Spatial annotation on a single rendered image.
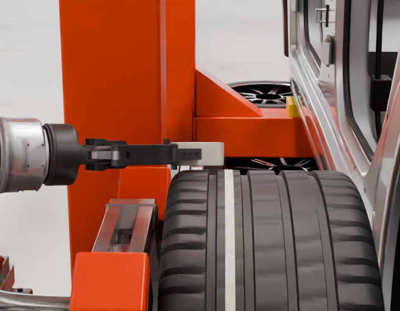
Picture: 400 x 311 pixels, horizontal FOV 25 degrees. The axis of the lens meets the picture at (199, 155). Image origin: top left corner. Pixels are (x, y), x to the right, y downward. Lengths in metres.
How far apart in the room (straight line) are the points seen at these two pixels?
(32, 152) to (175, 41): 2.38
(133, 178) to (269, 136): 2.19
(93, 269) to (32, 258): 3.04
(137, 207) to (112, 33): 0.36
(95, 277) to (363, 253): 0.28
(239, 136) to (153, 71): 2.04
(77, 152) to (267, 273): 0.28
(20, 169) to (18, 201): 3.62
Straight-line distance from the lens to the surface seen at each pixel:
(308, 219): 1.00
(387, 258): 1.52
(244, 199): 1.05
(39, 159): 1.05
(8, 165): 1.04
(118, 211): 1.16
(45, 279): 3.73
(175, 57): 3.40
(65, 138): 1.06
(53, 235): 4.18
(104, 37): 1.44
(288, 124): 3.46
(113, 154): 1.05
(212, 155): 1.15
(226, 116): 3.46
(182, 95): 3.43
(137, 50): 1.44
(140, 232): 1.09
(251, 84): 4.91
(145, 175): 1.31
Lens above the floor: 1.52
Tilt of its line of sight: 16 degrees down
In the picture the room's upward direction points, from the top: straight up
